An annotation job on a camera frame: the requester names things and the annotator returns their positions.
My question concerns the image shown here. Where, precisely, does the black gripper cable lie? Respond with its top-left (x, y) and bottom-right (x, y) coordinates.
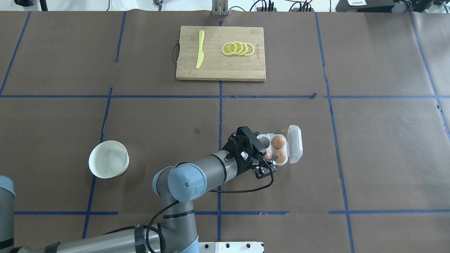
top-left (145, 172), bottom-right (275, 253)

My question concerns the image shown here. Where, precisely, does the yellow plastic knife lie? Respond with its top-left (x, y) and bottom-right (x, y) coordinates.
top-left (195, 30), bottom-right (205, 69)

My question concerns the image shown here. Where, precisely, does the white round bowl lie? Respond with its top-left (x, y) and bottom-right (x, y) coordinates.
top-left (88, 140), bottom-right (130, 179)

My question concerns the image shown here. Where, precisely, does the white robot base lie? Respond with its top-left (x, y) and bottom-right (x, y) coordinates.
top-left (198, 241), bottom-right (265, 253)

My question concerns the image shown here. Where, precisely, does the black camera tripod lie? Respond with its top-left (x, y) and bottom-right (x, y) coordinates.
top-left (13, 0), bottom-right (48, 11)

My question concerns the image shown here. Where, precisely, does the clear plastic egg box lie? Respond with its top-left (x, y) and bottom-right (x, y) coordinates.
top-left (257, 125), bottom-right (303, 166)

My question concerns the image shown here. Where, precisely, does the brown egg slot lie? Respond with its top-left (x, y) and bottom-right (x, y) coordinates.
top-left (272, 149), bottom-right (287, 165)
top-left (271, 135), bottom-right (286, 150)

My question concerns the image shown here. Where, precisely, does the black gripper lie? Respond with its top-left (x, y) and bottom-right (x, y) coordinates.
top-left (229, 151), bottom-right (276, 179)

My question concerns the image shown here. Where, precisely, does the brown egg far slot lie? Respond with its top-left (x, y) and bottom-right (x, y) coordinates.
top-left (271, 135), bottom-right (286, 150)

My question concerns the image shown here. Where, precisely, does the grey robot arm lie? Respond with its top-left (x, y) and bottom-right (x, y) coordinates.
top-left (1, 150), bottom-right (280, 253)

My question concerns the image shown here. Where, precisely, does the wooden cutting board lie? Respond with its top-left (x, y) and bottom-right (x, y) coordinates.
top-left (176, 26), bottom-right (266, 82)

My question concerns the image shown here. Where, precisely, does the brown paper table cover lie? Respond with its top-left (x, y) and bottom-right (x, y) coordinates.
top-left (1, 10), bottom-right (449, 253)

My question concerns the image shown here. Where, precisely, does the black equipment box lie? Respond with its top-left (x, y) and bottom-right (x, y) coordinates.
top-left (335, 0), bottom-right (412, 13)

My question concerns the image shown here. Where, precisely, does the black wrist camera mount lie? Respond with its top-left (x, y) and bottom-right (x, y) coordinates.
top-left (222, 126), bottom-right (266, 161)

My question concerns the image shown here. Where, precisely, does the brown egg near slot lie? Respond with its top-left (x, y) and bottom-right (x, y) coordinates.
top-left (272, 149), bottom-right (287, 165)

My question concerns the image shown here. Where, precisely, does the lemon slice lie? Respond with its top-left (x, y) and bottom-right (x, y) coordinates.
top-left (237, 42), bottom-right (248, 56)
top-left (221, 42), bottom-right (238, 56)
top-left (244, 43), bottom-right (255, 56)
top-left (233, 41), bottom-right (244, 56)

